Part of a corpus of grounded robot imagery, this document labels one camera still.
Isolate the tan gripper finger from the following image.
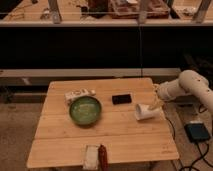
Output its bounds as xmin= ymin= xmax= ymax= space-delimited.
xmin=148 ymin=100 xmax=164 ymax=110

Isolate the white ceramic cup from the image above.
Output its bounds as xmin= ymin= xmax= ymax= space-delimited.
xmin=135 ymin=104 xmax=161 ymax=121

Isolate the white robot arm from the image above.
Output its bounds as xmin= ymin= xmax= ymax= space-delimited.
xmin=148 ymin=70 xmax=213 ymax=114

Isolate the green ceramic bowl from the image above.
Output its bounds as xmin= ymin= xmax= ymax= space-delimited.
xmin=69 ymin=96 xmax=102 ymax=126

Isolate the wooden folding table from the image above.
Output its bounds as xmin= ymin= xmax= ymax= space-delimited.
xmin=27 ymin=78 xmax=179 ymax=169

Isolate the black rectangular phone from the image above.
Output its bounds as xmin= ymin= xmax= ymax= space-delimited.
xmin=112 ymin=94 xmax=132 ymax=105

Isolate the black power adapter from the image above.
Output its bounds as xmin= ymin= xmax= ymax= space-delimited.
xmin=184 ymin=123 xmax=210 ymax=143

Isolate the dark red pouch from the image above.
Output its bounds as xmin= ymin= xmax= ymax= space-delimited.
xmin=98 ymin=145 xmax=108 ymax=171

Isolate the white small box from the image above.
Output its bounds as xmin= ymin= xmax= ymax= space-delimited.
xmin=65 ymin=89 xmax=96 ymax=104

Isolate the brown tray on shelf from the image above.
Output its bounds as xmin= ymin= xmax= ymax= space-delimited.
xmin=109 ymin=0 xmax=170 ymax=18

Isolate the long shelf bench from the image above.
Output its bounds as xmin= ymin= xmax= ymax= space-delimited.
xmin=0 ymin=0 xmax=213 ymax=86

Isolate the black cable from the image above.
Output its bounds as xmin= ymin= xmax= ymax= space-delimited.
xmin=165 ymin=103 xmax=213 ymax=171

